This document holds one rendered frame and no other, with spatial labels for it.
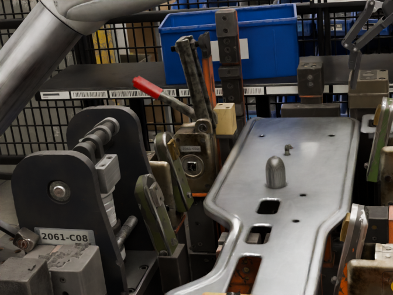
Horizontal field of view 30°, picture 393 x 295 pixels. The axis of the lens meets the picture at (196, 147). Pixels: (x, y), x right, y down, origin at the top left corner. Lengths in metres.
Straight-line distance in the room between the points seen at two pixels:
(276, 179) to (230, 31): 0.48
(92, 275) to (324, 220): 0.36
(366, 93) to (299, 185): 0.38
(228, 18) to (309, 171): 0.45
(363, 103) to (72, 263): 0.81
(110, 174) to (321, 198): 0.36
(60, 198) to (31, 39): 0.52
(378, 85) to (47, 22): 0.65
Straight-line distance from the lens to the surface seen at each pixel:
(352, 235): 0.87
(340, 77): 1.61
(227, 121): 1.36
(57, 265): 0.87
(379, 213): 1.10
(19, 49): 1.38
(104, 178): 0.90
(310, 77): 1.53
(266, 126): 1.43
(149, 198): 0.99
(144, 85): 1.30
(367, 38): 1.38
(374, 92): 1.49
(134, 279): 1.03
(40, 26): 1.37
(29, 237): 0.92
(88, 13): 1.21
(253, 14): 1.77
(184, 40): 1.25
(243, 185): 1.19
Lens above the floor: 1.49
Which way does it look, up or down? 21 degrees down
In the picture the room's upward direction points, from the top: 6 degrees counter-clockwise
